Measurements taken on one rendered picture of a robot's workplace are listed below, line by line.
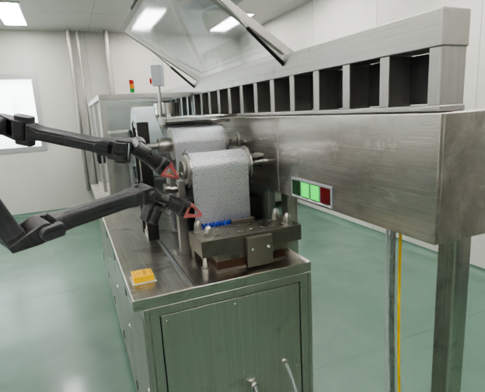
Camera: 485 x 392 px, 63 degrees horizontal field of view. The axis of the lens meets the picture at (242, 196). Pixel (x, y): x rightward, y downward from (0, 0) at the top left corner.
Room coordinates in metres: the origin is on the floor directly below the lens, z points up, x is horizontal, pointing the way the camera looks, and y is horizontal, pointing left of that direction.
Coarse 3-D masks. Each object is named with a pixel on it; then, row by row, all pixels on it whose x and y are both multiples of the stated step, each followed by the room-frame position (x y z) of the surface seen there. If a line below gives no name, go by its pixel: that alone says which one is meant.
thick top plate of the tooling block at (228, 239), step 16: (240, 224) 1.51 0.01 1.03; (256, 224) 1.50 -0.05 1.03; (272, 224) 1.49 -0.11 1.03; (192, 240) 1.42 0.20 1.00; (208, 240) 1.33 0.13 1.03; (224, 240) 1.35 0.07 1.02; (240, 240) 1.37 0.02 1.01; (272, 240) 1.42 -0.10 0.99; (288, 240) 1.45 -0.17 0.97; (208, 256) 1.32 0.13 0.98
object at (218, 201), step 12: (216, 180) 1.55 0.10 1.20; (228, 180) 1.57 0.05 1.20; (240, 180) 1.59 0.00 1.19; (204, 192) 1.53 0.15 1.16; (216, 192) 1.55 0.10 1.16; (228, 192) 1.57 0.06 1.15; (240, 192) 1.59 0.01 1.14; (204, 204) 1.53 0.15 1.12; (216, 204) 1.55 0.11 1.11; (228, 204) 1.56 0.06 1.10; (240, 204) 1.59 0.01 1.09; (204, 216) 1.53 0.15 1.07; (216, 216) 1.54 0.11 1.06; (228, 216) 1.56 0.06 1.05; (240, 216) 1.58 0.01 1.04
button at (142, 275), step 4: (148, 268) 1.36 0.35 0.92; (132, 272) 1.34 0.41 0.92; (136, 272) 1.33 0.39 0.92; (140, 272) 1.33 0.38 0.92; (144, 272) 1.33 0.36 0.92; (148, 272) 1.33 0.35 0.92; (152, 272) 1.33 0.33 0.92; (132, 276) 1.31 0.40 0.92; (136, 276) 1.30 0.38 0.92; (140, 276) 1.30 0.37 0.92; (144, 276) 1.30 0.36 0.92; (148, 276) 1.30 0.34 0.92; (152, 276) 1.31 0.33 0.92; (136, 280) 1.29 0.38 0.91; (140, 280) 1.29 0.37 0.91; (144, 280) 1.30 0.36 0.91; (148, 280) 1.30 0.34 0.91
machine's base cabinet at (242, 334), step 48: (240, 288) 1.30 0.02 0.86; (288, 288) 1.38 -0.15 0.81; (144, 336) 1.21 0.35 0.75; (192, 336) 1.23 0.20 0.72; (240, 336) 1.30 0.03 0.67; (288, 336) 1.38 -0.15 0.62; (144, 384) 1.38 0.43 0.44; (192, 384) 1.23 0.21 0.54; (240, 384) 1.30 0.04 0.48; (288, 384) 1.37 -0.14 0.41
